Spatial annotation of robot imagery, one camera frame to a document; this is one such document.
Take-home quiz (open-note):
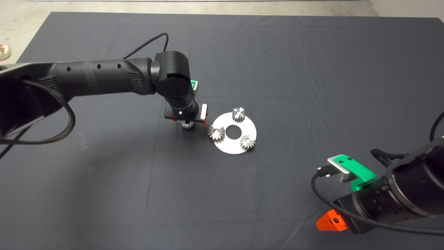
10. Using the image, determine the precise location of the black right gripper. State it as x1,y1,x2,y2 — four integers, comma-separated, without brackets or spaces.
316,193,374,234

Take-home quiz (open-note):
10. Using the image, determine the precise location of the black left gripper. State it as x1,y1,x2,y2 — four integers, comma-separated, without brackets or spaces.
164,101,209,126

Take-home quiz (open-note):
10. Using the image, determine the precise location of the larger steel gear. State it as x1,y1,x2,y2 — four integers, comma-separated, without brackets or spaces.
207,125,225,143

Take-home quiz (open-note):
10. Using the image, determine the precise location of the round metal plate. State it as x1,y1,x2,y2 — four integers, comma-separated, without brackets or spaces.
211,112,257,155

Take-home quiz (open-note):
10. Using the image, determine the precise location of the dark grey table cloth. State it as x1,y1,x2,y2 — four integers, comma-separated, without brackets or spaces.
0,11,444,250

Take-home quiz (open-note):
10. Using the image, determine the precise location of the green right camera mount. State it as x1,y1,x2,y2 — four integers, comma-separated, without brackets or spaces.
336,155,377,192

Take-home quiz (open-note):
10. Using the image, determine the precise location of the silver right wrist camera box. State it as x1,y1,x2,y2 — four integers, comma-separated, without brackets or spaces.
327,155,358,183

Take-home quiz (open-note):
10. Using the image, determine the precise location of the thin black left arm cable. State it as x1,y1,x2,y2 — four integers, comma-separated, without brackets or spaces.
121,33,169,59

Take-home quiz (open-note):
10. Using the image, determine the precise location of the black braided cable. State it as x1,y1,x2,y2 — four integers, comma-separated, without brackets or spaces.
0,79,76,145

